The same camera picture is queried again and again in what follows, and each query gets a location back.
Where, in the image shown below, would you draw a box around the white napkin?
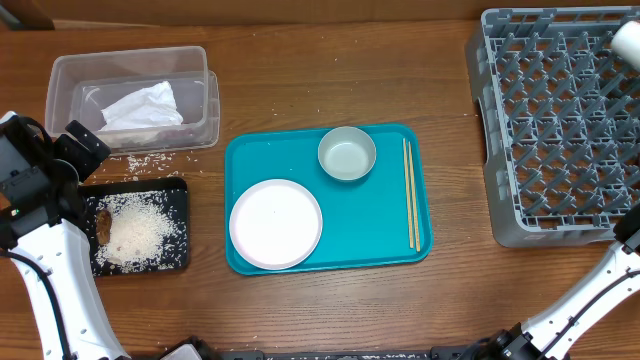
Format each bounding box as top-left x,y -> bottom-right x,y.
101,81 -> 184,131

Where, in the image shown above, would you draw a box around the large white plate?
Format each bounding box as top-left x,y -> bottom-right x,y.
229,179 -> 323,271

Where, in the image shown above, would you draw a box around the grey bowl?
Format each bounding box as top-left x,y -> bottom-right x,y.
317,126 -> 377,182

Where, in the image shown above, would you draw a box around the wooden chopstick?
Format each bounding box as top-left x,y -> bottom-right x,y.
407,142 -> 421,253
402,138 -> 415,249

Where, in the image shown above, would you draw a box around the white paper cup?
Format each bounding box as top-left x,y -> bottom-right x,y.
611,21 -> 640,70

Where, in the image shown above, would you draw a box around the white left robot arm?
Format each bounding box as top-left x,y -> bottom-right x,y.
1,111 -> 128,359

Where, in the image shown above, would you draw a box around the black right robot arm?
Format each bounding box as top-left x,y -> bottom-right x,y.
461,207 -> 639,360

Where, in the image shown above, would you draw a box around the grey dishwasher rack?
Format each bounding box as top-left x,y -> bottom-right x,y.
465,6 -> 639,248

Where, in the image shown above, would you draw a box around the brown food scrap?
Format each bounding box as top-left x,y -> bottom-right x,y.
96,209 -> 112,246

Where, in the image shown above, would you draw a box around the scattered rice grains on table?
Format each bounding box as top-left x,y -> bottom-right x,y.
94,151 -> 205,183

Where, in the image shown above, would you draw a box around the black plastic tray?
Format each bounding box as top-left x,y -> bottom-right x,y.
79,176 -> 191,277

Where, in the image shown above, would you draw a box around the rice pile on tray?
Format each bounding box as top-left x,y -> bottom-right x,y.
92,189 -> 189,274

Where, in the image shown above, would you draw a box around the clear plastic bin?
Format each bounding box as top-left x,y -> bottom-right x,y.
45,46 -> 221,154

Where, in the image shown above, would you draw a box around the teal serving tray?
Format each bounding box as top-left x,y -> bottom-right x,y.
224,123 -> 434,272

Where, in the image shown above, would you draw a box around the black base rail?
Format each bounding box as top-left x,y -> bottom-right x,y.
154,337 -> 471,360

